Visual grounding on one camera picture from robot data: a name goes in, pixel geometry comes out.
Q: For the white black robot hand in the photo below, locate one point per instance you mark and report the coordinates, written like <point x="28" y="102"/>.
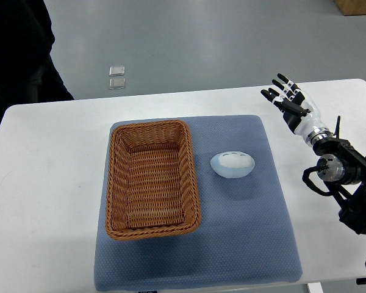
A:
<point x="298" y="110"/>

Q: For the blue plush toy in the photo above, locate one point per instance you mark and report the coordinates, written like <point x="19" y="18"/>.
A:
<point x="232" y="164"/>

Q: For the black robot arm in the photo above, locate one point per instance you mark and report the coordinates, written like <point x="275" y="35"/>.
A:
<point x="340" y="173"/>

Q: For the brown wicker basket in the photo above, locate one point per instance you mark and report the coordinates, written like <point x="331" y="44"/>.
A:
<point x="151" y="181"/>

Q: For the brown cardboard box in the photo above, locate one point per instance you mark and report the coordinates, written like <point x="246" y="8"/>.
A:
<point x="351" y="7"/>

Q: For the blue padded mat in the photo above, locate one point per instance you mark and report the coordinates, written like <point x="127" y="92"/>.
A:
<point x="245" y="235"/>

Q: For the upper metal floor plate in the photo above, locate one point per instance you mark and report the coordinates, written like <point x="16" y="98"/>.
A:
<point x="117" y="70"/>

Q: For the person in black clothes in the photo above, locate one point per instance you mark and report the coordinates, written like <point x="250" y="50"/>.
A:
<point x="27" y="72"/>

